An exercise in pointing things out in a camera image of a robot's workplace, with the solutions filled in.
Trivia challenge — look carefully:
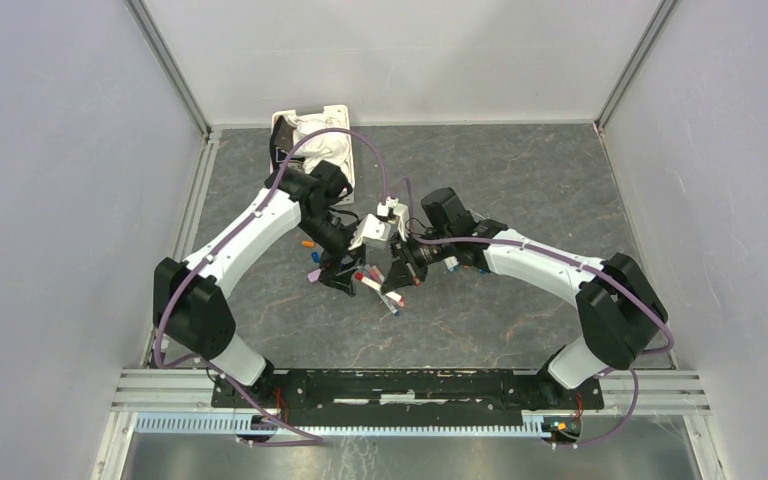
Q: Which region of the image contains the black cloth with label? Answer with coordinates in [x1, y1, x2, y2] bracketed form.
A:
[269, 115, 296, 172]

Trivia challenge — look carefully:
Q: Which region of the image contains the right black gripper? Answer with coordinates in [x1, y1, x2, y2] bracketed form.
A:
[382, 227, 454, 292]

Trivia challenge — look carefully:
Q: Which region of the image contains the clear pink pen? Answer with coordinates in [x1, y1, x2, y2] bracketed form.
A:
[369, 265, 384, 278]

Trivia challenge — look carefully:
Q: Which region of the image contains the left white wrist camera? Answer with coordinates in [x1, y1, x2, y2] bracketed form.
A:
[349, 214, 399, 251]

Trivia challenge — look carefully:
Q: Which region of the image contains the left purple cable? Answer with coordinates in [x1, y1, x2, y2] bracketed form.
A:
[153, 127, 399, 448]

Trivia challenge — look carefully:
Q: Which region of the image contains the pink highlighter cap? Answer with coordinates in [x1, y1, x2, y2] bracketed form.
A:
[307, 269, 322, 283]

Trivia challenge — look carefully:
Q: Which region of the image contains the white plastic basket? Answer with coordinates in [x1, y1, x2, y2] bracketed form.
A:
[269, 103, 357, 205]

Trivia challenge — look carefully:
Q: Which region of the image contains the black mounting base plate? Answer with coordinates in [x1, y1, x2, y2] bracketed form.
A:
[248, 368, 605, 427]

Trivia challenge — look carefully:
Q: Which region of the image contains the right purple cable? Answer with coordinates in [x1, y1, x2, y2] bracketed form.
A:
[397, 177, 675, 450]

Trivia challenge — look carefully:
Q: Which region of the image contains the white slotted cable duct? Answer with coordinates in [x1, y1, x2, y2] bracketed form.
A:
[134, 413, 550, 439]

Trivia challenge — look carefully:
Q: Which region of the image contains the red cap white marker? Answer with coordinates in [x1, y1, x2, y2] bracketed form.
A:
[354, 272, 405, 307]

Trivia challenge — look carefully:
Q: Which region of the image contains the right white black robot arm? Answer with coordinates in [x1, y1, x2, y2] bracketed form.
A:
[375, 187, 674, 408]

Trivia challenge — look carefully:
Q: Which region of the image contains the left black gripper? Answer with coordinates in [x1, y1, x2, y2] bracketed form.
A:
[298, 210, 366, 297]

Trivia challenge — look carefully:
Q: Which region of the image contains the purple cable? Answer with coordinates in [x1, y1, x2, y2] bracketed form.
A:
[153, 127, 399, 448]
[397, 177, 675, 450]

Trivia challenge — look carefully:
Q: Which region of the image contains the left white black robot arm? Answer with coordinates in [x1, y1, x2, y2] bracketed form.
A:
[153, 163, 365, 408]

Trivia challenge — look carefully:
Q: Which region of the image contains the white crumpled cloth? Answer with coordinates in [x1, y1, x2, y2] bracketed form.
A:
[285, 108, 351, 177]

